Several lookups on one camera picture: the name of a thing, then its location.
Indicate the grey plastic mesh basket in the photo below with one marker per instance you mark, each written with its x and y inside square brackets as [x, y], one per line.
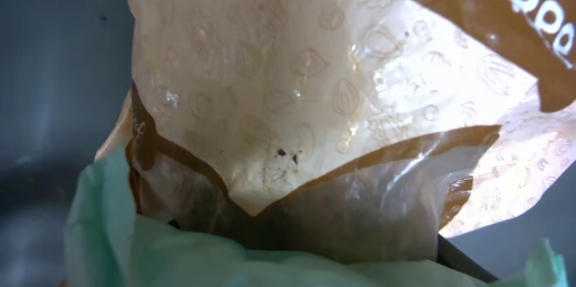
[65, 77]

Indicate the teal wipes packet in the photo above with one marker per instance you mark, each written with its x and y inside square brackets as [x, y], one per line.
[108, 244]

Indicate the beige brown snack bag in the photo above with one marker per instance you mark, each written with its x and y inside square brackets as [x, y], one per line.
[358, 130]

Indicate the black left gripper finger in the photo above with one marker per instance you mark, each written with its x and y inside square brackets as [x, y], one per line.
[450, 256]

